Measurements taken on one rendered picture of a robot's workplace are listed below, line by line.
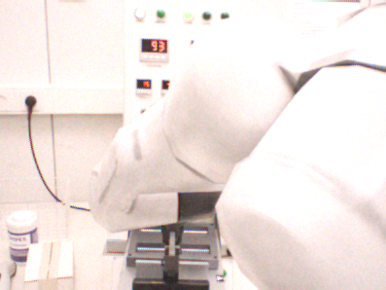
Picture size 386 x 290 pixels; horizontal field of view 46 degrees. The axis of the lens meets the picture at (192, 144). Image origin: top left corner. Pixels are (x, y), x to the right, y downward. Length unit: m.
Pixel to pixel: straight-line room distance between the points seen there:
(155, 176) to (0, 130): 1.41
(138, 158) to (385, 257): 0.26
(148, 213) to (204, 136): 0.29
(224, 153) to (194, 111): 0.04
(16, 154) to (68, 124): 0.22
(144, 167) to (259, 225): 0.22
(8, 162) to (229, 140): 1.57
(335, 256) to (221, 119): 0.12
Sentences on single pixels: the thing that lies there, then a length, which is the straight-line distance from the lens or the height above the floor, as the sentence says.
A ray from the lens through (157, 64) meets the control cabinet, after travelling 1.32.
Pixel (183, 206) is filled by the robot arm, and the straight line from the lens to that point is 0.60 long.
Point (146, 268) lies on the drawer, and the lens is 0.98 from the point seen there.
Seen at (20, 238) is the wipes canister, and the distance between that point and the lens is 1.45.
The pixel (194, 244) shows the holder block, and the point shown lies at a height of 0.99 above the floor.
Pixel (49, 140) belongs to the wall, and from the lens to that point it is 1.79.
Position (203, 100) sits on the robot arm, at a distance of 0.29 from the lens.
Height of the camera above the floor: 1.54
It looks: 18 degrees down
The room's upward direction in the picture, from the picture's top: 3 degrees clockwise
